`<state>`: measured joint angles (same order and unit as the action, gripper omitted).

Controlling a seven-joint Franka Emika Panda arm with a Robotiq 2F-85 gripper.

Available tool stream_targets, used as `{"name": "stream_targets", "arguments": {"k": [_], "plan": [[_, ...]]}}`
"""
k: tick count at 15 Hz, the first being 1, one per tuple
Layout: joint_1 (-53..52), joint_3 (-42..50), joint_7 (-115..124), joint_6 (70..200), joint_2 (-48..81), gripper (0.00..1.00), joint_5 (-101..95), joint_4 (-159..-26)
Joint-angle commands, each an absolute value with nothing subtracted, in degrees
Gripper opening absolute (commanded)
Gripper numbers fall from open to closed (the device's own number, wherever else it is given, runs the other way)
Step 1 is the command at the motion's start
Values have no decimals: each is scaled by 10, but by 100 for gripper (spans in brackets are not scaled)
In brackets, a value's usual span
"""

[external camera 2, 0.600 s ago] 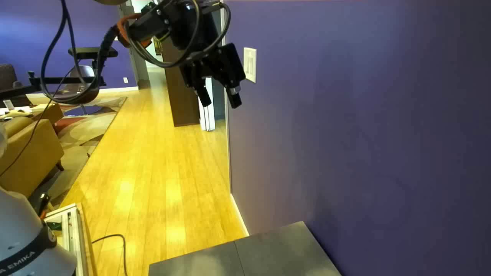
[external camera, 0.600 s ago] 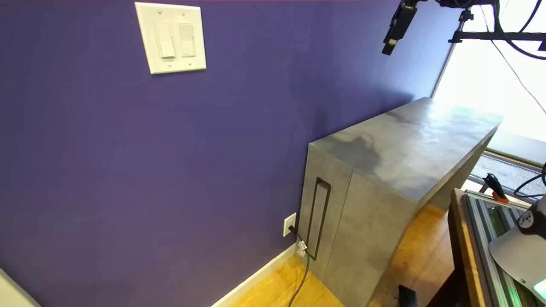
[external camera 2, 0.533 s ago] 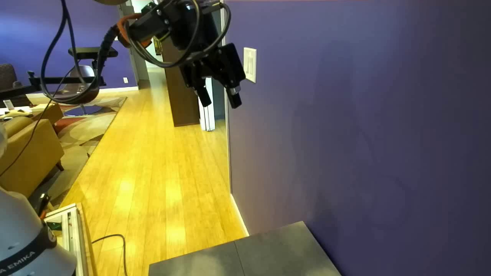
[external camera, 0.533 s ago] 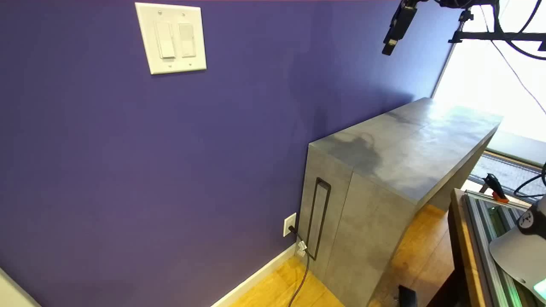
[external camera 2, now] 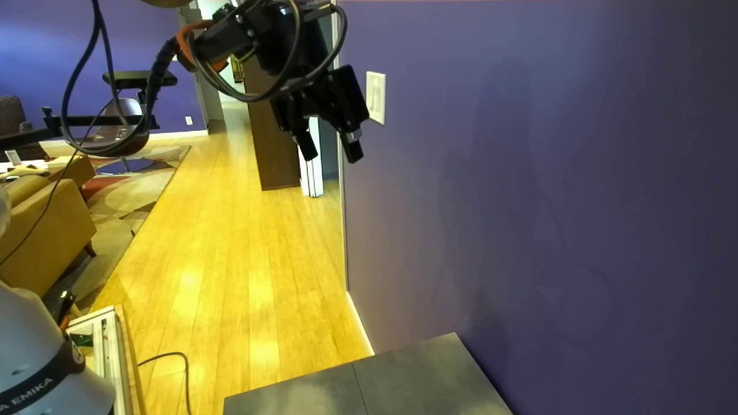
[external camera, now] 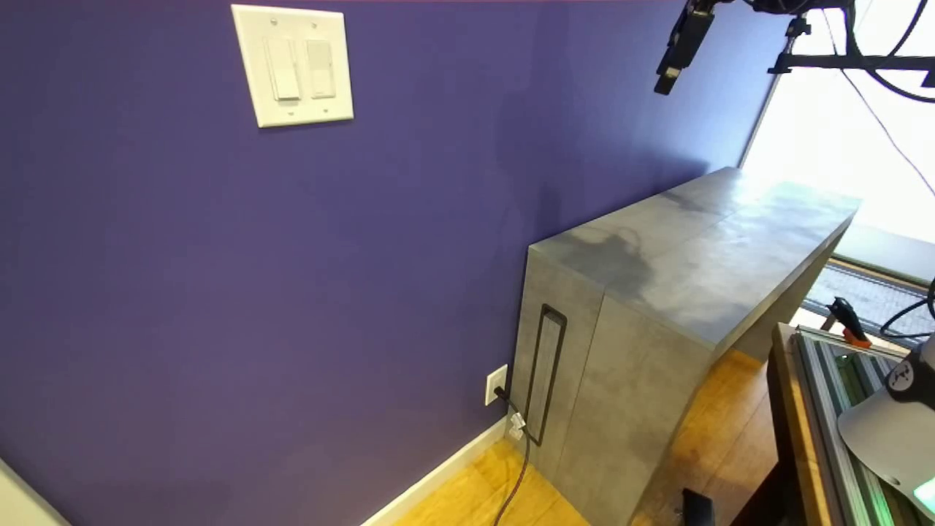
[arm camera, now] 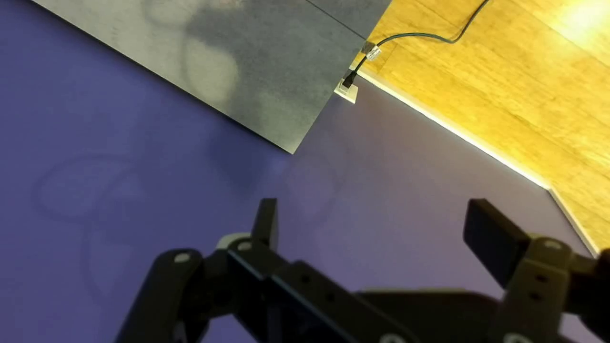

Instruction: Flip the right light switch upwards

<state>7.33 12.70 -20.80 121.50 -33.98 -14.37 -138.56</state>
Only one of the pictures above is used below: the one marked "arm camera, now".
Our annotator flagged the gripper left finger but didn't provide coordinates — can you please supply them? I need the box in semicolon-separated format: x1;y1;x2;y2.
114;198;420;343

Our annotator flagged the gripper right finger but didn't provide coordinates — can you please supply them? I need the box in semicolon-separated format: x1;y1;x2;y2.
463;199;610;343

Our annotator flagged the black cable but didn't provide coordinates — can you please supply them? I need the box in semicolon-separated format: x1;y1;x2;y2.
342;0;489;89

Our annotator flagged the white wall socket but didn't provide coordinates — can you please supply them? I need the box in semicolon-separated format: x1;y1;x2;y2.
335;79;359;104

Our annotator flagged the grey panel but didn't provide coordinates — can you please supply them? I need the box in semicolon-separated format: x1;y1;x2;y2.
31;0;392;155

